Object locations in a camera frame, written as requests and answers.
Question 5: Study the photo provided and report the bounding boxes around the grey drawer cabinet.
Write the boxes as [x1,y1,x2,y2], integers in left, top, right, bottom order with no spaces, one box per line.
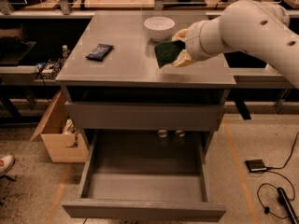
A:
[56,10,235,147]

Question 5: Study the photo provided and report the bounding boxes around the closed grey top drawer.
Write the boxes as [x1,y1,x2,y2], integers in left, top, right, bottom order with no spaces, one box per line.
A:
[65,102,224,132]

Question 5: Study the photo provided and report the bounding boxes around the cardboard box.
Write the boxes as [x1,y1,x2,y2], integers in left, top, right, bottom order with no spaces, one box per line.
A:
[30,91,89,162]

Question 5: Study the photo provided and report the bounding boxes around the white bowl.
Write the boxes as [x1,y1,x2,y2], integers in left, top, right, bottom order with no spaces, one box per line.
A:
[144,17,175,42]

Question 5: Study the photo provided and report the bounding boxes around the clear pump bottle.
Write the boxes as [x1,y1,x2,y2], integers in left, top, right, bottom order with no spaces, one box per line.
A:
[265,63,278,75]

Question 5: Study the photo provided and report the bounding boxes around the green sponge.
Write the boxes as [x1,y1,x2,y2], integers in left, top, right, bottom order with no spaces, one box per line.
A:
[154,40,185,68]

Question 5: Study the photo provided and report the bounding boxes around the small plastic bottle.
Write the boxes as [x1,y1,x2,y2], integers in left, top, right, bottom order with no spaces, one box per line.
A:
[62,45,69,61]

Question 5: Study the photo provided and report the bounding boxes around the black cable on floor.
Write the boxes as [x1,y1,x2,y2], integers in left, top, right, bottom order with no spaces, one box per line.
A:
[256,131,299,220]

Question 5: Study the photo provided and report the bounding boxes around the dark snack packet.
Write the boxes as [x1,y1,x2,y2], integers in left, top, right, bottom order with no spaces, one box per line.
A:
[86,44,114,62]

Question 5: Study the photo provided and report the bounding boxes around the small black box on floor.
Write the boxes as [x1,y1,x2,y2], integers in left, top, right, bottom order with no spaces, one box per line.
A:
[245,160,267,173]

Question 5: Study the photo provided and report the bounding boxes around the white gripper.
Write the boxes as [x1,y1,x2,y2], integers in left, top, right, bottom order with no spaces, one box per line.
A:
[172,19,228,67]

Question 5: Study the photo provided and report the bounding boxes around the black cylindrical device on floor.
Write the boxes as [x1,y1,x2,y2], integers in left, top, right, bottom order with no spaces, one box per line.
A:
[277,187,299,224]

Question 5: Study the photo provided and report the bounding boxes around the tray of small parts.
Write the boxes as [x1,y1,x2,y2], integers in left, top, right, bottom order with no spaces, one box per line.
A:
[36,59,64,80]

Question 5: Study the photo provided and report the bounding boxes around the open grey middle drawer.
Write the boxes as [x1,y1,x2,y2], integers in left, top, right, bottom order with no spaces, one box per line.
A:
[63,131,226,222]

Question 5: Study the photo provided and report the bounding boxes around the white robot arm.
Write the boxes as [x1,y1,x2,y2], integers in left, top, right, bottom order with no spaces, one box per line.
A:
[172,1,299,88]

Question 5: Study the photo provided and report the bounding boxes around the left glass jar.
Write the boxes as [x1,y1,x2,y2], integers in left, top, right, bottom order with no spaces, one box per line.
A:
[157,129,168,138]

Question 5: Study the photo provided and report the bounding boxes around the right glass jar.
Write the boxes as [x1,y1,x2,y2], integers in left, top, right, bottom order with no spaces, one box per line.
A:
[175,130,186,137]

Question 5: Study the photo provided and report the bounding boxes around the glass jar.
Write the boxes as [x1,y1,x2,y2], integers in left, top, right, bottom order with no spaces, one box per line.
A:
[157,129,168,138]
[175,130,186,137]

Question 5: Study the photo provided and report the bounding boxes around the white sneaker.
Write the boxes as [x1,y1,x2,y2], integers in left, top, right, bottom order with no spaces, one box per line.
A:
[0,155,15,176]

